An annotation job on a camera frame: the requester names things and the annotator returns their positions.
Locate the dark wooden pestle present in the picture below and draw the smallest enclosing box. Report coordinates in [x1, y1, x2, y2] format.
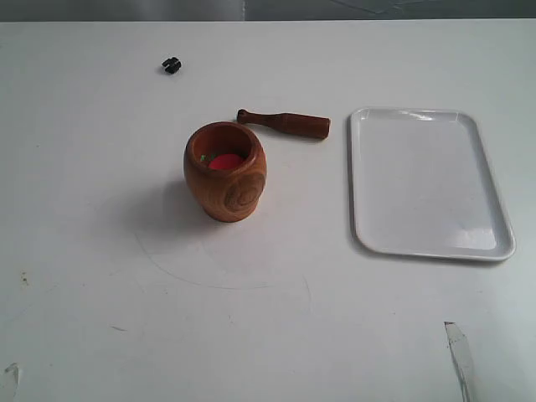
[236, 109, 331, 140]

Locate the wooden mortar cup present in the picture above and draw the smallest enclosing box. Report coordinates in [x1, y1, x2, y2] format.
[183, 121, 266, 222]

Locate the red object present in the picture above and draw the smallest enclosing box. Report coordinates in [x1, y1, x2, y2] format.
[209, 153, 244, 170]

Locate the white rectangular plastic tray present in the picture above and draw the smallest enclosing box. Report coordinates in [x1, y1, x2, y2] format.
[347, 107, 516, 263]

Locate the clear tape strip right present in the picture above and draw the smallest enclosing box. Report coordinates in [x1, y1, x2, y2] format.
[444, 322, 483, 402]

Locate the clear tape strip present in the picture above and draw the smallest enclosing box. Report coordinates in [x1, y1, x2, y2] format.
[444, 322, 483, 402]
[0, 363, 20, 402]

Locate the clear tape strip left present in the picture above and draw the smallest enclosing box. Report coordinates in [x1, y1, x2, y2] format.
[0, 363, 20, 402]

